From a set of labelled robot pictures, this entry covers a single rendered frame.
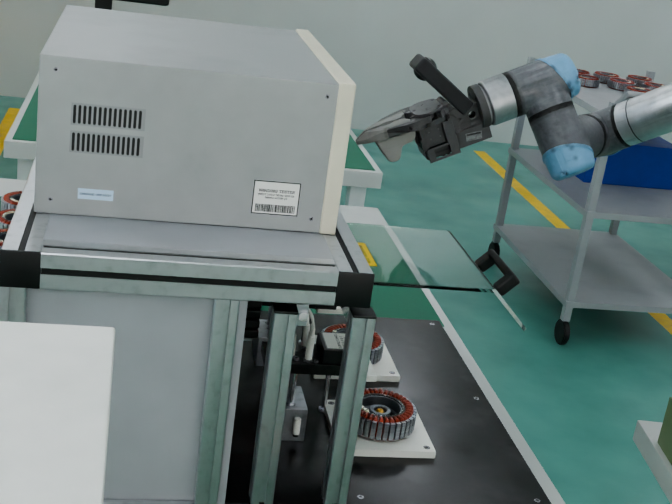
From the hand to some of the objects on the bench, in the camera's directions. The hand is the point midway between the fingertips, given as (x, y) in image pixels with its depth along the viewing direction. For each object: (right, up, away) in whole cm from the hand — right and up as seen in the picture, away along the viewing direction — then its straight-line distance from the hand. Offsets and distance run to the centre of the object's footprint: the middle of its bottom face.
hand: (362, 135), depth 164 cm
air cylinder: (-12, -45, -7) cm, 47 cm away
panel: (-25, -40, +2) cm, 47 cm away
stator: (+2, -45, -4) cm, 45 cm away
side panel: (-34, -53, -30) cm, 70 cm away
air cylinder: (-16, -37, +15) cm, 43 cm away
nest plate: (+2, -46, -4) cm, 46 cm away
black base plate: (-2, -44, +8) cm, 45 cm away
